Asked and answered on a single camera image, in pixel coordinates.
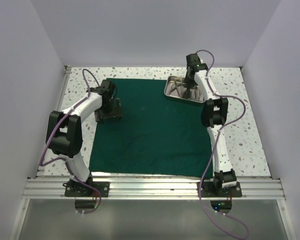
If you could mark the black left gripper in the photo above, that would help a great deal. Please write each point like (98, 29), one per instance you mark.
(116, 112)

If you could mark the aluminium left side rail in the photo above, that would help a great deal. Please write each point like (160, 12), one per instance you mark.
(54, 121)

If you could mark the aluminium table edge rail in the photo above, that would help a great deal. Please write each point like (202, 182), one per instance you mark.
(153, 187)

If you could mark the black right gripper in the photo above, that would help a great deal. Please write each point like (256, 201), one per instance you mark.
(187, 84)

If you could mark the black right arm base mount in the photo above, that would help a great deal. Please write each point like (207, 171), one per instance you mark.
(209, 189)

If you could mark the stainless steel instrument tray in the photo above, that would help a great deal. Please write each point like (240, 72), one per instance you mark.
(179, 79)

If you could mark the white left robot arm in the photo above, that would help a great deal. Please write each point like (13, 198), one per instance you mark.
(64, 132)

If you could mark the steel surgical forceps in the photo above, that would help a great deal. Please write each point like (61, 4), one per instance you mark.
(196, 94)

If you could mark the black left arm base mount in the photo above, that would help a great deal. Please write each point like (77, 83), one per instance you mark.
(90, 188)

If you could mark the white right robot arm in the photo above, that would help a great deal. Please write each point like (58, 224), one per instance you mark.
(213, 118)

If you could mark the steel surgical scissors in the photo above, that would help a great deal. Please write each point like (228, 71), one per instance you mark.
(177, 89)

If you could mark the dark green surgical cloth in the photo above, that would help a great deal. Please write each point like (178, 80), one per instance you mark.
(156, 135)

